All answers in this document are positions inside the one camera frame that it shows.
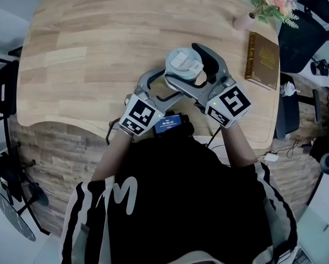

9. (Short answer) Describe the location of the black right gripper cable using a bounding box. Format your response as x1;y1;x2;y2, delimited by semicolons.
206;126;223;151

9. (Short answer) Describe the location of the thin black floor cable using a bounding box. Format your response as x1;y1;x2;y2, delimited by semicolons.
286;138;317;160

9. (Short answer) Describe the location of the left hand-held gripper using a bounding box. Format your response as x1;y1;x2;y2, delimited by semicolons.
118;68;185;136

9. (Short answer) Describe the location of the black and white shirt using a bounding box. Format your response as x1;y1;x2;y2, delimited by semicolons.
60;134;299;264

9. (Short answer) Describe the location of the brown hardcover book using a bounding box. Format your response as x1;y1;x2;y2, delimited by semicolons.
244;31;281;91

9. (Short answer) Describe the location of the pale travel cup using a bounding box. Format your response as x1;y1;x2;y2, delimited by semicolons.
166;70;207;92

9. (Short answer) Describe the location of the black tripod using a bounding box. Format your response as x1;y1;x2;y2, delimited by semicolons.
0;150;50;237

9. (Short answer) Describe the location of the black equipment stand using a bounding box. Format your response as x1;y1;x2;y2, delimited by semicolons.
0;50;20;129

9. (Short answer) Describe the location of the black chest device with screen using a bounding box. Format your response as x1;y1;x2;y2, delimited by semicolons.
152;111;195;138

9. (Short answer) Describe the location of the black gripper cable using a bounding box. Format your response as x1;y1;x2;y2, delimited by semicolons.
105;117;122;146
206;126;223;151

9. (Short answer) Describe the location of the person's right forearm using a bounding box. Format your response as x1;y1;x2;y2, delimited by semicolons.
220;119;258;168

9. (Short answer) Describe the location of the black office chair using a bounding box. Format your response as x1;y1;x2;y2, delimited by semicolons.
277;0;329;77

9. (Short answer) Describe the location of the black chair with armrest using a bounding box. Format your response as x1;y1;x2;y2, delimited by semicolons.
273;72;301;140

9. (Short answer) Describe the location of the person's left forearm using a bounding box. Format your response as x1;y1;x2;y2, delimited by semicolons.
90;125;134;183

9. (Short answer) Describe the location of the pink artificial flower bouquet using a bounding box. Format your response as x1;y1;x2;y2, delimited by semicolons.
248;0;300;29

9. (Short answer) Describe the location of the pink vase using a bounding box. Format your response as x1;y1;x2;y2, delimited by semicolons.
233;12;256;32

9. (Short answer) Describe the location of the pale travel cup lid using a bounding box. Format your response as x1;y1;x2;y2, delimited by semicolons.
164;47;205;81

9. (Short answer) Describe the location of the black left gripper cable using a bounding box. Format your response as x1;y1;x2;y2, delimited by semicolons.
105;117;122;146

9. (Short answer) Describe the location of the white power adapter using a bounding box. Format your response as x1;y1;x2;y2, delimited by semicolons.
262;152;280;163

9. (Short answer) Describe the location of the dark round marble stool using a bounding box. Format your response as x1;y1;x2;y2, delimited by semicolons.
0;190;37;243

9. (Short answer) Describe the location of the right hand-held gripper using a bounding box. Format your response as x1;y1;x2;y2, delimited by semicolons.
163;42;253;129

